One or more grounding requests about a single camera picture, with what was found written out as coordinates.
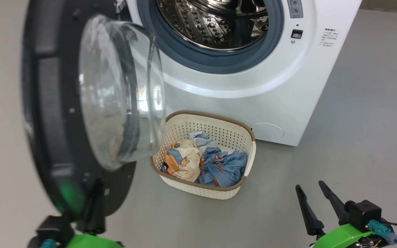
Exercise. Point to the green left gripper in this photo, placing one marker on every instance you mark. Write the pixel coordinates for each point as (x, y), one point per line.
(91, 241)

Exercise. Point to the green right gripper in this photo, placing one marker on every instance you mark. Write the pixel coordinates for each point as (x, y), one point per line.
(339, 237)

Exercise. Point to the black round glass washer door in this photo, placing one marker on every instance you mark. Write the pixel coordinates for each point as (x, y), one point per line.
(50, 120)

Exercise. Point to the cream and orange garment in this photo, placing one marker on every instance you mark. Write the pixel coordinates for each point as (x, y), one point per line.
(188, 160)

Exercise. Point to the blue printed garment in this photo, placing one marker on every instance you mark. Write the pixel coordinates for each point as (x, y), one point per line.
(222, 168)

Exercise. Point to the round filter cover on washer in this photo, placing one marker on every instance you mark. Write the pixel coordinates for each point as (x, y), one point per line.
(268, 131)

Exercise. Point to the white front-load washing machine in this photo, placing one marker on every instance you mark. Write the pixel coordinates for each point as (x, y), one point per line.
(253, 100)

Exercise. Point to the black door latch socket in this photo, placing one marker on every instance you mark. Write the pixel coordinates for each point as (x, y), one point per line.
(296, 34)

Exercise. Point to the stainless steel washer drum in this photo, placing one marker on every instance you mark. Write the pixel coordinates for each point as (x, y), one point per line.
(202, 27)

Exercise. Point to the cream perforated laundry basket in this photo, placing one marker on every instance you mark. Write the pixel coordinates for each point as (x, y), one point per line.
(198, 189)

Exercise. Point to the grey warning sticker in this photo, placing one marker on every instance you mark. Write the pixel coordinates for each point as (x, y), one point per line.
(295, 8)

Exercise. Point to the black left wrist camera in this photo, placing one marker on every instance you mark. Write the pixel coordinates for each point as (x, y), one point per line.
(55, 227)

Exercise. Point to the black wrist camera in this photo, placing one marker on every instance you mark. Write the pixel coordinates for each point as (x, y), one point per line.
(55, 227)
(364, 213)

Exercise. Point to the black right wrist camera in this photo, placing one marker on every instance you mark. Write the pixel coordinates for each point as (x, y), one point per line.
(364, 213)

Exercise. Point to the teal plug at left camera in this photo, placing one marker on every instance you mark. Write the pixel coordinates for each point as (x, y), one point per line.
(48, 244)

